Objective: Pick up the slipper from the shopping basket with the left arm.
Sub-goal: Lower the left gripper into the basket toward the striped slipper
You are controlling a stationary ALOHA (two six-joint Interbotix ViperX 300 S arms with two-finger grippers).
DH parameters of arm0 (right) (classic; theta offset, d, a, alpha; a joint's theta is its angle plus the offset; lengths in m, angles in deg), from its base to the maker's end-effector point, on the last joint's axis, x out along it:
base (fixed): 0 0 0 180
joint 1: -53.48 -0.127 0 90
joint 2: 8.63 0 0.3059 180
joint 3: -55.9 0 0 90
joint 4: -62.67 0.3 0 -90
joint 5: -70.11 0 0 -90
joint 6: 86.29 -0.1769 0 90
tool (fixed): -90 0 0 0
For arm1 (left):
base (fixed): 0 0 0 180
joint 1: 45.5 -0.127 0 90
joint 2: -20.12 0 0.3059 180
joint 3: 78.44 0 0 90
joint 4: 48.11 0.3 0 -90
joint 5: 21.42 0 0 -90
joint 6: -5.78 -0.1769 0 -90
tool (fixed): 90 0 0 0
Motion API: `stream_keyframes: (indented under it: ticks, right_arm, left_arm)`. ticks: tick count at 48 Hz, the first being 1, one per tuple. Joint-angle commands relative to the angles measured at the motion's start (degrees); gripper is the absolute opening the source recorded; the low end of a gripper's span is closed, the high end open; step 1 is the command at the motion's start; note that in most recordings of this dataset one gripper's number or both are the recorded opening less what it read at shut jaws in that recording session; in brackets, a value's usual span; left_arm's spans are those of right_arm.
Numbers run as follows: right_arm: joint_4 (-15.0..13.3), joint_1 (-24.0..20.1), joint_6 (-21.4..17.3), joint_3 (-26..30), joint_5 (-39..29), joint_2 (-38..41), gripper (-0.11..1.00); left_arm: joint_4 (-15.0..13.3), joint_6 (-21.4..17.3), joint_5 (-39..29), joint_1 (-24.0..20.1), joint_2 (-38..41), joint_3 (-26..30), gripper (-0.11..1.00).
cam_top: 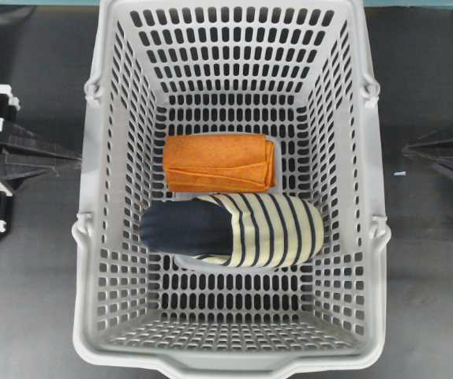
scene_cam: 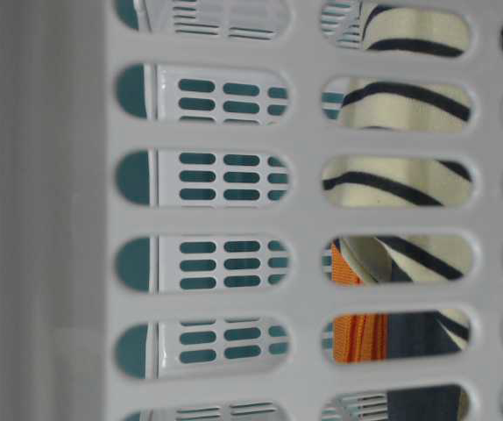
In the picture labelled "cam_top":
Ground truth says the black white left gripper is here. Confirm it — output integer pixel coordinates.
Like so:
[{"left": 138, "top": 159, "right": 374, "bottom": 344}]
[{"left": 0, "top": 84, "right": 81, "bottom": 234}]

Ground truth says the grey plastic shopping basket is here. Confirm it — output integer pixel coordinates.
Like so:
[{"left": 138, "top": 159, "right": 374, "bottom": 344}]
[{"left": 72, "top": 1, "right": 391, "bottom": 378}]

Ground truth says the striped cream navy slipper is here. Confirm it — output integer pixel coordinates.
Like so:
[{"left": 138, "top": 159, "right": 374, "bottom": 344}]
[{"left": 140, "top": 193, "right": 324, "bottom": 268}]

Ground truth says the folded orange cloth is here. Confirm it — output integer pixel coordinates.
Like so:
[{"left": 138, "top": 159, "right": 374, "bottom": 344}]
[{"left": 163, "top": 133, "right": 277, "bottom": 193}]

